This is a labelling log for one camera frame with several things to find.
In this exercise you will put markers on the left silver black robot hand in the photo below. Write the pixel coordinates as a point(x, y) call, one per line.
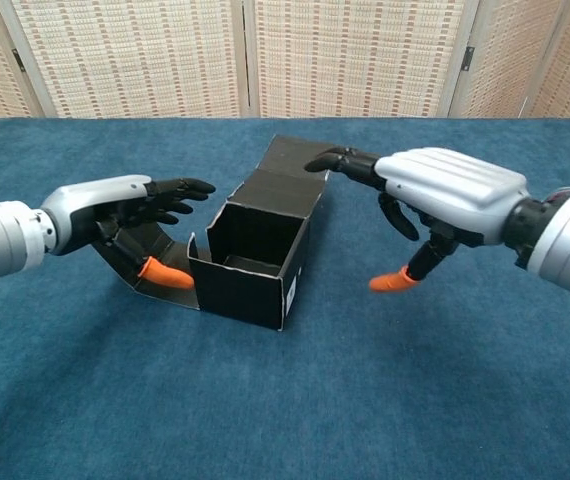
point(95, 200)

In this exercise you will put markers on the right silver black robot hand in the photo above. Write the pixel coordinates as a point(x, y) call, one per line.
point(445, 185)

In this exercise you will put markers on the black foldable cardboard box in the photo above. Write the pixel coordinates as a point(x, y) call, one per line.
point(245, 295)

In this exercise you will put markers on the black screen hinge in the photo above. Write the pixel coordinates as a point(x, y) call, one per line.
point(17, 57)
point(469, 55)

